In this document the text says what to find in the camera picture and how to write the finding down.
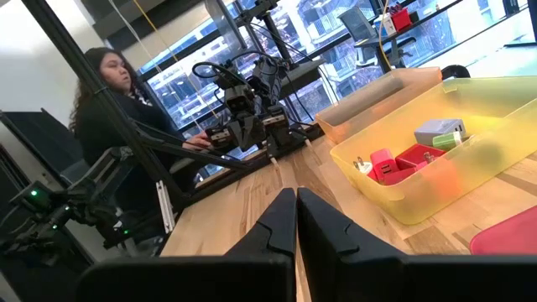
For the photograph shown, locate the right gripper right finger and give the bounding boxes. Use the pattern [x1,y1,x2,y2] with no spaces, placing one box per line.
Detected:
[296,187,537,302]

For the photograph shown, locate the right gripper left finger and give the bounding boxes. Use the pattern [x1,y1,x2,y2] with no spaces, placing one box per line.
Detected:
[75,188,298,302]

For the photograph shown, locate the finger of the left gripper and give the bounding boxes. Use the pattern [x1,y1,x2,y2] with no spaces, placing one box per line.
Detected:
[253,116,269,150]
[237,117,254,152]

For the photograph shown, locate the small red cube charger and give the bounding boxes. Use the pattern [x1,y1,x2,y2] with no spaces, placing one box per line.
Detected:
[370,148,399,185]

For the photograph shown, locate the lavender wall charger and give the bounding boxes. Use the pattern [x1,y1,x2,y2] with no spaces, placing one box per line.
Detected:
[414,118,467,147]

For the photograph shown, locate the person's hand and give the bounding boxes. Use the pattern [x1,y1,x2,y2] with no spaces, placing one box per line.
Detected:
[182,132,213,152]

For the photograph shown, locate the orange translucent plastic bin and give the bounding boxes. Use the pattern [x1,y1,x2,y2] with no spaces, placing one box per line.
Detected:
[315,66,444,145]

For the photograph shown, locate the yellow translucent plastic bin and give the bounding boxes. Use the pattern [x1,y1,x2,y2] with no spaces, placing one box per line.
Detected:
[330,75,537,226]

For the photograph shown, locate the large window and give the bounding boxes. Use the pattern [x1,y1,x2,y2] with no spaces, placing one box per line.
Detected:
[138,0,537,139]

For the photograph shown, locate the pink translucent plastic bin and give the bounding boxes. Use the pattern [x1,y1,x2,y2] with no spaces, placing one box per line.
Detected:
[468,205,537,256]

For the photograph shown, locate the person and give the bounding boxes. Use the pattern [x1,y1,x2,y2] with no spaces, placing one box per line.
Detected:
[69,46,213,211]

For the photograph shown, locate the red box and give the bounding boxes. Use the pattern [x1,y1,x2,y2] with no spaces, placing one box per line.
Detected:
[389,7,413,33]

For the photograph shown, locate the dark grey monitor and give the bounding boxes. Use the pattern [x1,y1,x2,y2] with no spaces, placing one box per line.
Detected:
[0,107,85,185]

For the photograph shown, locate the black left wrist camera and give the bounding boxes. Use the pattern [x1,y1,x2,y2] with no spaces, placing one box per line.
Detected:
[224,83,256,115]

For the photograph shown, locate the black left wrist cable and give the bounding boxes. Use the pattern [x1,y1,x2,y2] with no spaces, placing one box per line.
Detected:
[191,60,253,91]

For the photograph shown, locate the silver metal bracket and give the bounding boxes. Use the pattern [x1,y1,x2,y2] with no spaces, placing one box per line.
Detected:
[155,180,175,234]

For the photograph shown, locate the yellow cable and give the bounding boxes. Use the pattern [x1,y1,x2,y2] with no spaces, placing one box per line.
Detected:
[133,0,222,122]

